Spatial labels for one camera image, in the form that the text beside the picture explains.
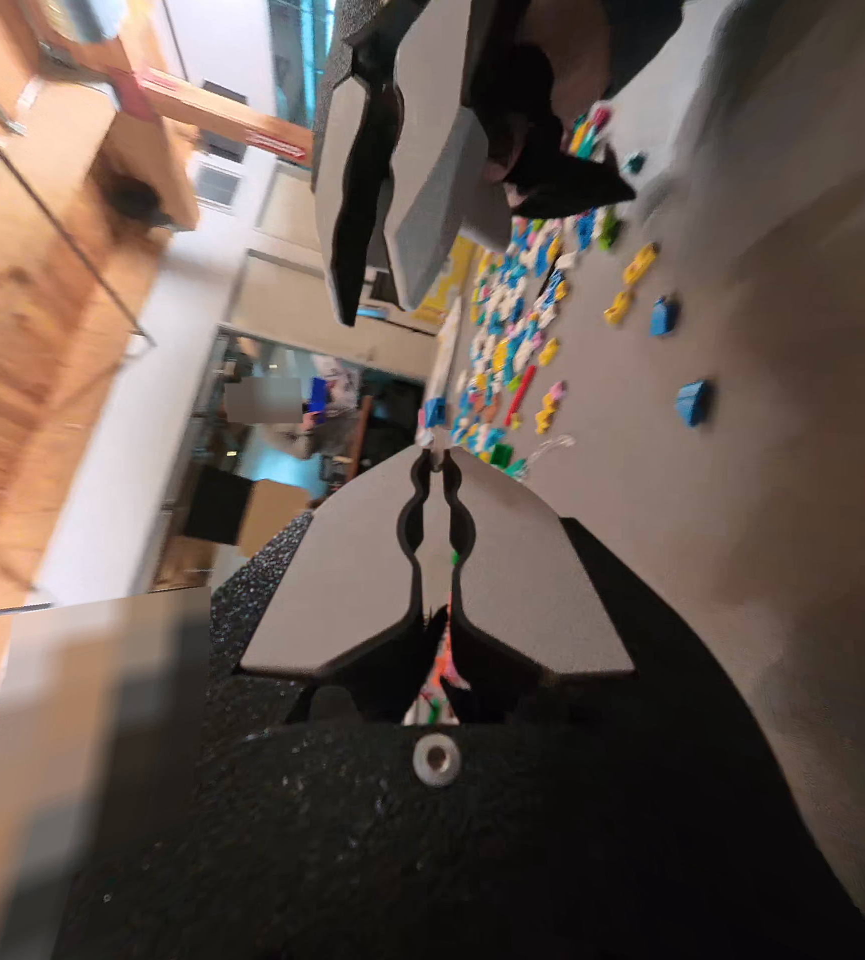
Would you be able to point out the blue sloped lego brick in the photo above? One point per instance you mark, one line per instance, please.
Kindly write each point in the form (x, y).
(663, 316)

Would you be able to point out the lime lego plate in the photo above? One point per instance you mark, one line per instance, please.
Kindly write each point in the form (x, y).
(609, 229)

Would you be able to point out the small pink lego plate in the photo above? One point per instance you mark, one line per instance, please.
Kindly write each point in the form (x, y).
(555, 390)

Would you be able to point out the glass partition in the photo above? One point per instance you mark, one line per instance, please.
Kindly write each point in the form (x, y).
(282, 457)

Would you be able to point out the yellow stacked lego studs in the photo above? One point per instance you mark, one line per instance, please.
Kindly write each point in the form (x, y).
(547, 416)

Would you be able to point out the dark ceiling lamp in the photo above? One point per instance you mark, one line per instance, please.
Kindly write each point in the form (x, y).
(132, 196)

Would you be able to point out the person's right hand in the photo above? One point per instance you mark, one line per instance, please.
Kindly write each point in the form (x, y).
(567, 45)

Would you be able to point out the clear curved plastic piece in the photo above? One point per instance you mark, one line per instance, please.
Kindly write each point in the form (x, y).
(552, 444)

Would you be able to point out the yellow flat box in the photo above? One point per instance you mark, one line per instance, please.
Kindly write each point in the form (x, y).
(459, 274)

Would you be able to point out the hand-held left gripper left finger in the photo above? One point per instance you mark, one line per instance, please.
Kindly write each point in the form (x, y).
(327, 592)

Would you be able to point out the blue wedge lego brick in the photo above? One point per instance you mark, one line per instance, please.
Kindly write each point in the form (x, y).
(693, 403)

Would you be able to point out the tan wooden chair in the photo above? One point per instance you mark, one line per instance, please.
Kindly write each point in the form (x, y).
(275, 517)

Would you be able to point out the small teal lego piece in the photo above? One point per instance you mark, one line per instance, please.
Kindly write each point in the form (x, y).
(633, 163)

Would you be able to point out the pile of lego bricks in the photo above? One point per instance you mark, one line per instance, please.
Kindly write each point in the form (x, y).
(507, 300)

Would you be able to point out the wooden ceiling beam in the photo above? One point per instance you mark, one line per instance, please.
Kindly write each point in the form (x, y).
(207, 112)

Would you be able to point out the thin metal rod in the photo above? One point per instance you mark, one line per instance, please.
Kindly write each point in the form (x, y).
(5, 611)
(65, 232)

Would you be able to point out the red lego bar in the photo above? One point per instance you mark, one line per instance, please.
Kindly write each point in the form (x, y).
(520, 396)

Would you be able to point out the white instruction booklet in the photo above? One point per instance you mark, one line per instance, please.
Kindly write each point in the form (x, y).
(444, 360)

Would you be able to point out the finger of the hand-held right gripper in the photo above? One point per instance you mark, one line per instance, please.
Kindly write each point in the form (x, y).
(432, 187)
(335, 187)

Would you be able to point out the white air vent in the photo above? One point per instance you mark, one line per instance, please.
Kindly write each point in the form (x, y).
(216, 185)

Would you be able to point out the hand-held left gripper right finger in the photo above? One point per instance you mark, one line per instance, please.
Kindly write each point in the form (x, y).
(537, 592)

